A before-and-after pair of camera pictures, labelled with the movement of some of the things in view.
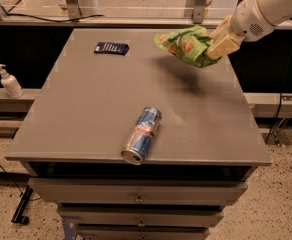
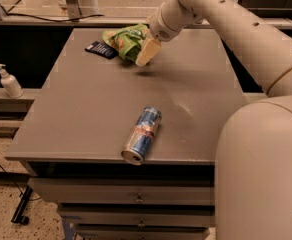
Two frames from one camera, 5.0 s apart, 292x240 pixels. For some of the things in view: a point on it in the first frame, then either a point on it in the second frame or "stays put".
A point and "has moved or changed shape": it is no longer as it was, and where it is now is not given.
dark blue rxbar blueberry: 111,48 has moved or changed shape
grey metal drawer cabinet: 71,140 stays put
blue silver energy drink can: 144,132 stays put
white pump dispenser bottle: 10,83 stays put
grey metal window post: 72,1 stays put
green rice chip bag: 189,43 to 127,40
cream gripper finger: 223,46 to 148,51
